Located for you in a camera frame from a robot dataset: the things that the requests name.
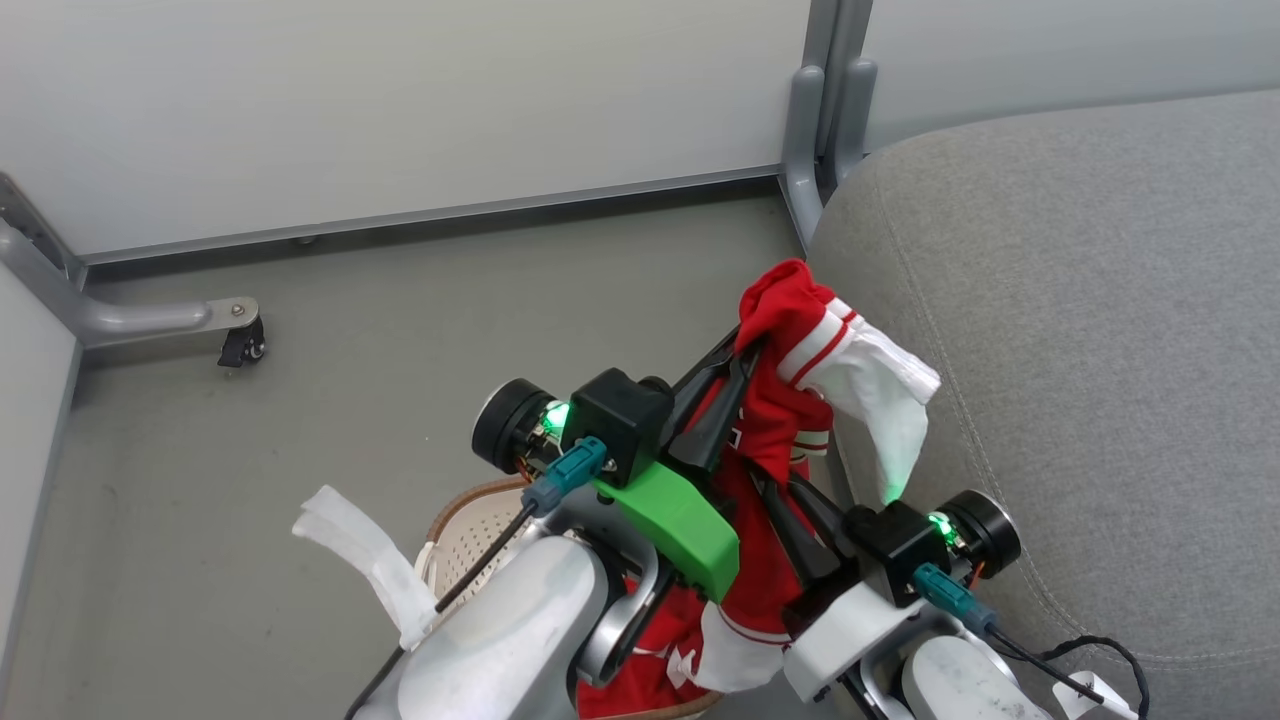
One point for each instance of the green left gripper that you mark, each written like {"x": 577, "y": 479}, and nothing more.
{"x": 680, "y": 520}

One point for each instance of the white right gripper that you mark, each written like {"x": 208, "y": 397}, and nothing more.
{"x": 850, "y": 630}

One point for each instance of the red and white garment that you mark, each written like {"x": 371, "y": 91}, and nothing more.
{"x": 780, "y": 420}

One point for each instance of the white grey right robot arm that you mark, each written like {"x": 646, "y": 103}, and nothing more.
{"x": 950, "y": 680}

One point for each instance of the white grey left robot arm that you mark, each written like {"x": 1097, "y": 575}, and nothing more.
{"x": 500, "y": 640}

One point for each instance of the beige perforated laundry basket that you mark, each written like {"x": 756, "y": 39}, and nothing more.
{"x": 470, "y": 540}

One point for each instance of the grey fabric sofa seat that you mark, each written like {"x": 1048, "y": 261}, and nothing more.
{"x": 1100, "y": 350}

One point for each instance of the black right wrist motor cylinder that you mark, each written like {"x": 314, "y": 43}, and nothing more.
{"x": 985, "y": 530}

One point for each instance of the black wrist motor cylinder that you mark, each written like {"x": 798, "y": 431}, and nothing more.
{"x": 985, "y": 530}
{"x": 510, "y": 425}

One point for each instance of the black left wrist motor cylinder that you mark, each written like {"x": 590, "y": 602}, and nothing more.
{"x": 510, "y": 425}

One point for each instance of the black caster wheel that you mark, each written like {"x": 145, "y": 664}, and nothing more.
{"x": 243, "y": 345}

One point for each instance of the grey metal partition foot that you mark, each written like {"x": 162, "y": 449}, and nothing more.
{"x": 120, "y": 318}

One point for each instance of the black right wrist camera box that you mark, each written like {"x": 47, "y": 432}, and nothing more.
{"x": 895, "y": 550}

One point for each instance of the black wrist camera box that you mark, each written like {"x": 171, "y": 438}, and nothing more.
{"x": 620, "y": 425}
{"x": 895, "y": 550}

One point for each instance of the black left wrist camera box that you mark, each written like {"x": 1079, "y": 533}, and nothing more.
{"x": 620, "y": 425}

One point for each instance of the grey metal partition post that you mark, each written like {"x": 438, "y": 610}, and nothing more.
{"x": 805, "y": 130}

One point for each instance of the grey partition bottom rail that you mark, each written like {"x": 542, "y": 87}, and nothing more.
{"x": 430, "y": 215}

